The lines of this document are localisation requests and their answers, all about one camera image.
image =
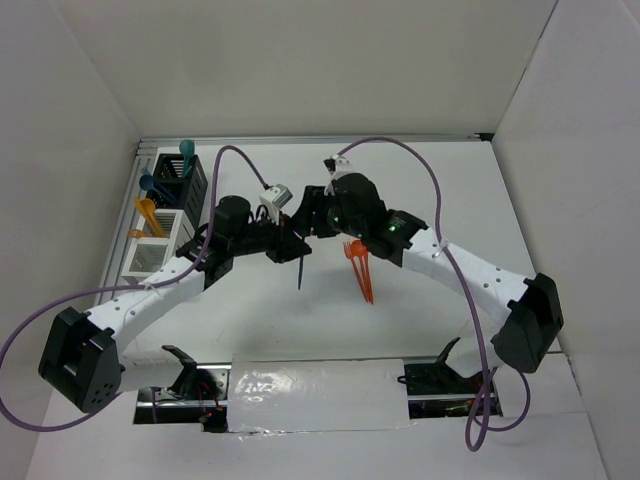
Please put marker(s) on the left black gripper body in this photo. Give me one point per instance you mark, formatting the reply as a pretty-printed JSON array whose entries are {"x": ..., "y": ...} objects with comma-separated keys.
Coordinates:
[{"x": 262, "y": 237}]

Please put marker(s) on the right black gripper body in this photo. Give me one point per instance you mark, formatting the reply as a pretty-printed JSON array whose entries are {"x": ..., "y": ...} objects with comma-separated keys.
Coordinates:
[{"x": 341, "y": 222}]

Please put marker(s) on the blue knife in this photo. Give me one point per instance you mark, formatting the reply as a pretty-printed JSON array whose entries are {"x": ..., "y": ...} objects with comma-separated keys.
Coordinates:
[{"x": 300, "y": 273}]

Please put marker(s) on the orange fork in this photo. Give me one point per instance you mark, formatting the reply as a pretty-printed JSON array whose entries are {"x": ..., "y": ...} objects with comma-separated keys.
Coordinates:
[{"x": 356, "y": 272}]

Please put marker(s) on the orange spoon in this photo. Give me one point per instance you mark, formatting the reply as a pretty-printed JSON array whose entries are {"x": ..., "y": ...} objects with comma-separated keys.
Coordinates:
[{"x": 358, "y": 247}]

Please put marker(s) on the blue fork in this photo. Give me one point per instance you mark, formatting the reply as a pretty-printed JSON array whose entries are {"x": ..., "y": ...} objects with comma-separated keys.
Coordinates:
[{"x": 164, "y": 193}]

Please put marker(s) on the yellow spoon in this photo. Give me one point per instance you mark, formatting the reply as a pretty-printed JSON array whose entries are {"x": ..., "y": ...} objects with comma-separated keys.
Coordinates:
[{"x": 152, "y": 220}]

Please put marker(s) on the teal spoon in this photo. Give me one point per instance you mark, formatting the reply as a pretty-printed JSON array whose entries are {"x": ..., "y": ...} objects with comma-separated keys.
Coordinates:
[{"x": 187, "y": 150}]

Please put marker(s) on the blue spoon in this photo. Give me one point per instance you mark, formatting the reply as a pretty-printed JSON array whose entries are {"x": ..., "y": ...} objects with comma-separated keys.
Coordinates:
[{"x": 146, "y": 180}]

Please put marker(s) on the yellow fork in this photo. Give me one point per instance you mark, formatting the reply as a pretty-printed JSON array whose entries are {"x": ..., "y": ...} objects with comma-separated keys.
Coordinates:
[{"x": 137, "y": 234}]

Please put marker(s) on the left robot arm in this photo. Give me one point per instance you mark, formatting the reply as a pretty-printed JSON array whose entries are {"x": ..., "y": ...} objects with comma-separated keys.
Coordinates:
[{"x": 84, "y": 356}]

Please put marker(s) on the black utensil caddy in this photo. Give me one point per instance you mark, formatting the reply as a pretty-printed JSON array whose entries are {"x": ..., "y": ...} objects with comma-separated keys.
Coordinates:
[{"x": 189, "y": 190}]

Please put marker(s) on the white utensil caddy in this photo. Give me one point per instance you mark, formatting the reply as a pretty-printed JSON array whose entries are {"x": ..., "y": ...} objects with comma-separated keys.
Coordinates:
[{"x": 146, "y": 255}]

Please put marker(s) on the white taped paper sheet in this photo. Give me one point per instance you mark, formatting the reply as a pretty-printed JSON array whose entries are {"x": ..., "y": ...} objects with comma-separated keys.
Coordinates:
[{"x": 320, "y": 396}]

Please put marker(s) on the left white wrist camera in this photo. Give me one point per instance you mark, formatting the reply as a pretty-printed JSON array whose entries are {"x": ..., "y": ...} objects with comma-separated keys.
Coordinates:
[{"x": 274, "y": 199}]

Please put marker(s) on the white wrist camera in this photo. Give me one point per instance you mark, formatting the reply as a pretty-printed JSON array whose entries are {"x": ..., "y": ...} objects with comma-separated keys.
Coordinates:
[
  {"x": 274, "y": 199},
  {"x": 337, "y": 166}
]

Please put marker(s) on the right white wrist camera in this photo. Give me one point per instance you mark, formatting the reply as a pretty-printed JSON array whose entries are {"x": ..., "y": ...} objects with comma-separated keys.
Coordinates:
[{"x": 337, "y": 166}]

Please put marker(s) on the aluminium frame rail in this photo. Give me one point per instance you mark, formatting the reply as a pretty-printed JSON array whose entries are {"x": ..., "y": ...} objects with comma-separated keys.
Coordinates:
[{"x": 158, "y": 142}]

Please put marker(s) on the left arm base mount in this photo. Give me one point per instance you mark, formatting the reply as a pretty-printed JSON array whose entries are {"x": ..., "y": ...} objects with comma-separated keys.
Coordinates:
[{"x": 199, "y": 400}]

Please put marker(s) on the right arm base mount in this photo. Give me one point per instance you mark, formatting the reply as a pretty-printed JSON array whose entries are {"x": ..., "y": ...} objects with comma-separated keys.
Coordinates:
[{"x": 435, "y": 391}]

